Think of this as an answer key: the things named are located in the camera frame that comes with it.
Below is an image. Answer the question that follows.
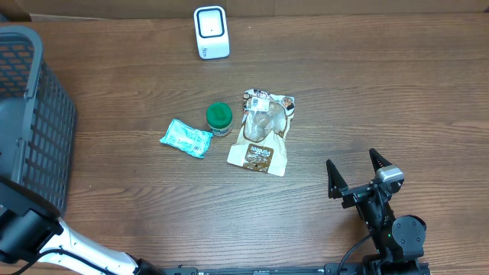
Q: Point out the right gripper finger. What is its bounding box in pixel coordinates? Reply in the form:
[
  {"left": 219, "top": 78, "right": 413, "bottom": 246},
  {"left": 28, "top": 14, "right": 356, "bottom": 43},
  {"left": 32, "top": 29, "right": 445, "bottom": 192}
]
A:
[
  {"left": 326, "top": 160, "right": 348, "bottom": 199},
  {"left": 369, "top": 148, "right": 392, "bottom": 172}
]

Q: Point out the brown white snack bag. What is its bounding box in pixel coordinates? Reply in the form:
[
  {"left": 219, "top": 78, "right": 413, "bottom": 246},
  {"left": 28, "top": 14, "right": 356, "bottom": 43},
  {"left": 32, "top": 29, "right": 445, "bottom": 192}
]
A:
[{"left": 227, "top": 89, "right": 296, "bottom": 176}]

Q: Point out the green lid jar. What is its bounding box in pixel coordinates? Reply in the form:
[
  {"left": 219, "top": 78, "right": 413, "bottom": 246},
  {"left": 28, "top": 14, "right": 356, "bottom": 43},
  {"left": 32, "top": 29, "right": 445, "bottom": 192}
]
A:
[{"left": 206, "top": 102, "right": 233, "bottom": 137}]

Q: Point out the teal snack packet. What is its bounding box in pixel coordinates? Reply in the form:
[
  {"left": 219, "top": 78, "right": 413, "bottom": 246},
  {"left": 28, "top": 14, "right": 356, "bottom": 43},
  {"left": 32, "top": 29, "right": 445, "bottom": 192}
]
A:
[{"left": 160, "top": 118, "right": 213, "bottom": 159}]

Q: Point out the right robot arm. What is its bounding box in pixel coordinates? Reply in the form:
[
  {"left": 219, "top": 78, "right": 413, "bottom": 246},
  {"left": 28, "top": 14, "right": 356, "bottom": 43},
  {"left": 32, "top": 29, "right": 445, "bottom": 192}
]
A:
[{"left": 324, "top": 148, "right": 430, "bottom": 275}]

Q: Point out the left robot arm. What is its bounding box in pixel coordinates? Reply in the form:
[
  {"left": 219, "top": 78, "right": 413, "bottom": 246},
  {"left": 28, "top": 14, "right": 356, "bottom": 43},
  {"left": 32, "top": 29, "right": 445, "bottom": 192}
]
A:
[{"left": 1, "top": 177, "right": 163, "bottom": 275}]

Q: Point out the white barcode scanner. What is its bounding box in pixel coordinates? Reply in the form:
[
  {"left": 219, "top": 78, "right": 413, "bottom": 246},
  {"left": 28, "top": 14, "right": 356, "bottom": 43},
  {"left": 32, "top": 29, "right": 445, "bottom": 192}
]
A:
[{"left": 193, "top": 5, "right": 230, "bottom": 60}]

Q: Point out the grey plastic shopping basket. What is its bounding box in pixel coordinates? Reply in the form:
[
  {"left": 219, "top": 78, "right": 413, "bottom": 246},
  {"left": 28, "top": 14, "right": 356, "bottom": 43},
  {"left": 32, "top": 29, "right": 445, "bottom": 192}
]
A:
[{"left": 1, "top": 25, "right": 77, "bottom": 212}]

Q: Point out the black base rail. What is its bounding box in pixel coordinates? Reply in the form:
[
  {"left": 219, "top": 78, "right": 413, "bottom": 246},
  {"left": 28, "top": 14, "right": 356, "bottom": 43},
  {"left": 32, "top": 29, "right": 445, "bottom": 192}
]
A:
[{"left": 160, "top": 263, "right": 374, "bottom": 275}]

